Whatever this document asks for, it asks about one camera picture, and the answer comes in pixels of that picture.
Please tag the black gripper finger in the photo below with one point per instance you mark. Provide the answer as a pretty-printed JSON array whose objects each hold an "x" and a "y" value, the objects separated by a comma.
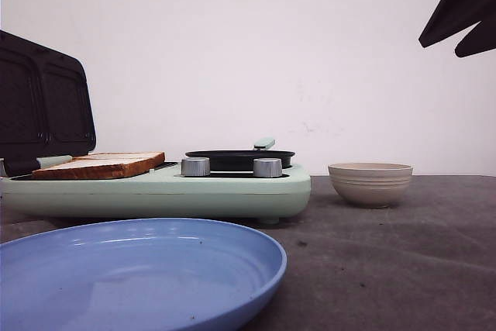
[
  {"x": 480, "y": 39},
  {"x": 453, "y": 16}
]

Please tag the beige ceramic bowl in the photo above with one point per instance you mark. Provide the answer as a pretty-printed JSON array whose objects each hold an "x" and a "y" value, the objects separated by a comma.
[{"x": 369, "y": 184}]

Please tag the bread slice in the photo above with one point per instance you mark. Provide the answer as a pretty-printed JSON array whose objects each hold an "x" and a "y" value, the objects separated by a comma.
[
  {"x": 120, "y": 157},
  {"x": 94, "y": 170}
]

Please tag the breakfast maker hinged lid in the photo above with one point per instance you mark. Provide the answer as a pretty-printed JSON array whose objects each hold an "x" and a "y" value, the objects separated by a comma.
[{"x": 45, "y": 106}]

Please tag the mint green breakfast maker base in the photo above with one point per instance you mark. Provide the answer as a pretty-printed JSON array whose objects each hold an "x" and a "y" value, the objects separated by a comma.
[{"x": 163, "y": 192}]

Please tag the right silver control knob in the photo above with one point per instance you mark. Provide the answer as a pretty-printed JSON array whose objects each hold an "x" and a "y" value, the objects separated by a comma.
[{"x": 267, "y": 168}]

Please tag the silver control knob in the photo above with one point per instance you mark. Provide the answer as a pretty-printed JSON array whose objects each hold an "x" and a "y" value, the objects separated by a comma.
[
  {"x": 267, "y": 168},
  {"x": 195, "y": 167}
]

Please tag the black frying pan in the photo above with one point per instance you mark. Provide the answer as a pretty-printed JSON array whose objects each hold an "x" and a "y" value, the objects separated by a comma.
[{"x": 242, "y": 160}]

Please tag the left silver control knob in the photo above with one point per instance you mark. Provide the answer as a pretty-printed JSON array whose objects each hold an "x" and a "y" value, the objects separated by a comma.
[{"x": 195, "y": 167}]

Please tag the blue plate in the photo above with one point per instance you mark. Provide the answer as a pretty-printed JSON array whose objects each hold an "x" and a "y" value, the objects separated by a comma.
[{"x": 139, "y": 274}]

